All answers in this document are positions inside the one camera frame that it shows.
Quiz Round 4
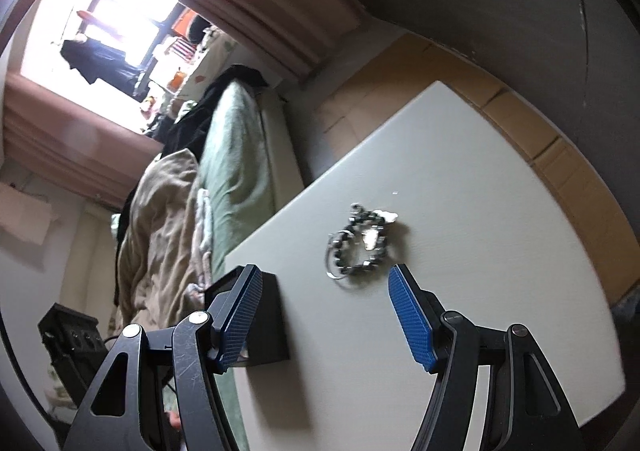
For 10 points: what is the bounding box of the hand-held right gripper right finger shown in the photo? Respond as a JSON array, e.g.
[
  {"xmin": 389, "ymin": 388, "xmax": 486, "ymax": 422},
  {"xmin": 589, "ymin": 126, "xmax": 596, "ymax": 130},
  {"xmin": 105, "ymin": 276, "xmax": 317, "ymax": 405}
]
[{"xmin": 387, "ymin": 262, "xmax": 586, "ymax": 451}]

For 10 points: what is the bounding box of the beige blanket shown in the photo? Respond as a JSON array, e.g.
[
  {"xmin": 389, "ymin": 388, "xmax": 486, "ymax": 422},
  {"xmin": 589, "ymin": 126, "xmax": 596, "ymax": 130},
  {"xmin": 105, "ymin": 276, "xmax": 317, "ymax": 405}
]
[{"xmin": 116, "ymin": 148, "xmax": 217, "ymax": 333}]

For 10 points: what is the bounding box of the dark bead bracelet silver charm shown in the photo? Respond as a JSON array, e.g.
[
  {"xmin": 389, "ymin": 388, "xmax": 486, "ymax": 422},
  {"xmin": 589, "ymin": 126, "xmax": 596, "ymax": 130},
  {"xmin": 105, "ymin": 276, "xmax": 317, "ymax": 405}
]
[{"xmin": 344, "ymin": 204, "xmax": 401, "ymax": 283}]

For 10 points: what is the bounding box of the paper sheet on wall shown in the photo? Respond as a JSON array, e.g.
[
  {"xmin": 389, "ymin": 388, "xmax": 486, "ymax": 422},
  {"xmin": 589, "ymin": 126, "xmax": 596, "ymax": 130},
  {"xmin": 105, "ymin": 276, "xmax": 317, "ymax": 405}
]
[{"xmin": 0, "ymin": 181, "xmax": 56, "ymax": 245}]

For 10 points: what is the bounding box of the floral cloth on windowsill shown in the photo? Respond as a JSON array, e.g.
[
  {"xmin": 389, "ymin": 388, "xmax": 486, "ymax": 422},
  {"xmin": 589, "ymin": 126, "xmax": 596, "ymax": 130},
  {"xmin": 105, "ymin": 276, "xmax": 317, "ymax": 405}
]
[{"xmin": 175, "ymin": 28, "xmax": 242, "ymax": 98}]

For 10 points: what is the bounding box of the black clothing on bed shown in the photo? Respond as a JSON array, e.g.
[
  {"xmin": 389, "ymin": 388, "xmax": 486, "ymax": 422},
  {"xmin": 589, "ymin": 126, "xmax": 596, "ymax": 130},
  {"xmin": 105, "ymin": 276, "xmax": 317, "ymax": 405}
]
[{"xmin": 159, "ymin": 64, "xmax": 272, "ymax": 158}]

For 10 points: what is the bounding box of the orange box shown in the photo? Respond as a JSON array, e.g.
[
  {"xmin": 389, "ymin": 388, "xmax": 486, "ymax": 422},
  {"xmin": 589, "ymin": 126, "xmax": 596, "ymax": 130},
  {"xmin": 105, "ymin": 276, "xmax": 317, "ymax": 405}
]
[{"xmin": 170, "ymin": 11, "xmax": 199, "ymax": 38}]

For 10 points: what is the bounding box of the black gift box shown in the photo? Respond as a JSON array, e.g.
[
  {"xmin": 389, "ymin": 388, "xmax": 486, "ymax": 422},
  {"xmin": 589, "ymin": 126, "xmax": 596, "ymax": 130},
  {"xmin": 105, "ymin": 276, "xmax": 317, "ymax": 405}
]
[{"xmin": 204, "ymin": 267, "xmax": 291, "ymax": 368}]

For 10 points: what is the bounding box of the bed with green sheet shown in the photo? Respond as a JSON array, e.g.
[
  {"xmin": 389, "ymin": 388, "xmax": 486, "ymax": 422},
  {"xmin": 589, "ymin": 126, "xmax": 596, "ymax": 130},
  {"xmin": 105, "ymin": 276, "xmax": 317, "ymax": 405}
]
[{"xmin": 197, "ymin": 80, "xmax": 307, "ymax": 451}]

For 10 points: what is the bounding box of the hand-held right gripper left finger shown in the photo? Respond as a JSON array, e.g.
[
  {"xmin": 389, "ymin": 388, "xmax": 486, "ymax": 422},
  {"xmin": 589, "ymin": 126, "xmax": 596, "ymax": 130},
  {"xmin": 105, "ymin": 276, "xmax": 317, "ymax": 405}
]
[{"xmin": 62, "ymin": 263, "xmax": 264, "ymax": 451}]

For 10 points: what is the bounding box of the hanging black garment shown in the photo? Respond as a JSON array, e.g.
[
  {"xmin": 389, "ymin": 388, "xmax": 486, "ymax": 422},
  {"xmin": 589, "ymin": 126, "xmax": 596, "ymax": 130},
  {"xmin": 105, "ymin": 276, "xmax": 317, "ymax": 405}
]
[{"xmin": 60, "ymin": 38, "xmax": 152, "ymax": 98}]

